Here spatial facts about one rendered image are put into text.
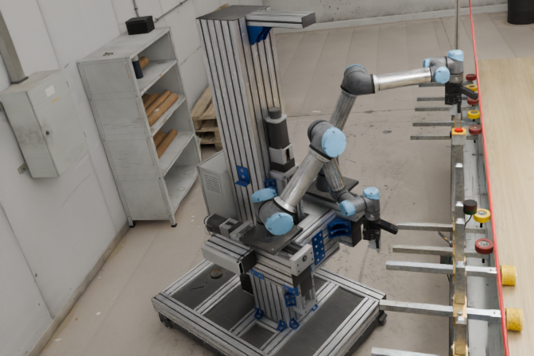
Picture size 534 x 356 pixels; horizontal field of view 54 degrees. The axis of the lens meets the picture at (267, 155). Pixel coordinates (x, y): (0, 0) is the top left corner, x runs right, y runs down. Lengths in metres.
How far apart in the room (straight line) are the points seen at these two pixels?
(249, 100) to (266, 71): 0.17
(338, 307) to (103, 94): 2.40
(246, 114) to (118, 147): 2.20
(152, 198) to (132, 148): 0.49
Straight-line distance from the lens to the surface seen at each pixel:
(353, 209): 2.48
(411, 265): 2.42
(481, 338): 2.62
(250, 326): 3.28
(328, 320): 3.26
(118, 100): 4.30
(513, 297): 2.41
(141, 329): 3.84
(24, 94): 3.51
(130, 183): 4.64
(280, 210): 2.29
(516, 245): 2.68
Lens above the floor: 2.50
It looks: 27 degrees down
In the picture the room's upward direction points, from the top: 10 degrees counter-clockwise
